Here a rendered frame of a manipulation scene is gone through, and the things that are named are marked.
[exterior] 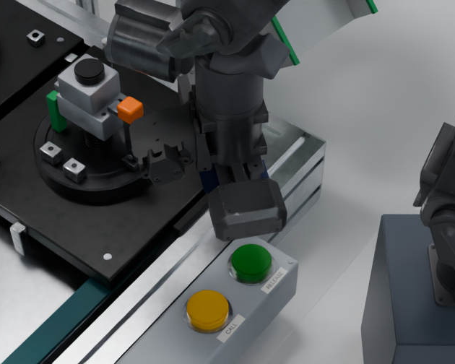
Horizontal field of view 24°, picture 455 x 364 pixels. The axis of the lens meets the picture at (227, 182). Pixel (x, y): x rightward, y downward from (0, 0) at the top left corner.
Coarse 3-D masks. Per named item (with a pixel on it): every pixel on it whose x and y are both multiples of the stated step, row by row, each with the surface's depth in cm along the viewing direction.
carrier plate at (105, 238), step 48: (96, 48) 124; (144, 96) 119; (0, 144) 114; (0, 192) 110; (48, 192) 110; (144, 192) 110; (192, 192) 110; (48, 240) 106; (96, 240) 106; (144, 240) 106
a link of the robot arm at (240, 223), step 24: (192, 72) 98; (216, 120) 87; (240, 120) 87; (264, 120) 89; (216, 144) 90; (240, 144) 90; (264, 144) 92; (240, 168) 91; (216, 192) 89; (240, 192) 89; (264, 192) 89; (216, 216) 88; (240, 216) 87; (264, 216) 87
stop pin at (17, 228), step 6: (18, 222) 108; (12, 228) 107; (18, 228) 107; (24, 228) 107; (12, 234) 108; (18, 234) 107; (24, 234) 108; (18, 240) 108; (24, 240) 108; (18, 246) 109; (24, 246) 109; (30, 246) 110; (24, 252) 109
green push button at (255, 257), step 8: (240, 248) 105; (248, 248) 105; (256, 248) 105; (264, 248) 105; (232, 256) 105; (240, 256) 104; (248, 256) 104; (256, 256) 104; (264, 256) 104; (232, 264) 104; (240, 264) 104; (248, 264) 104; (256, 264) 104; (264, 264) 104; (240, 272) 103; (248, 272) 103; (256, 272) 103; (264, 272) 103; (248, 280) 104; (256, 280) 104
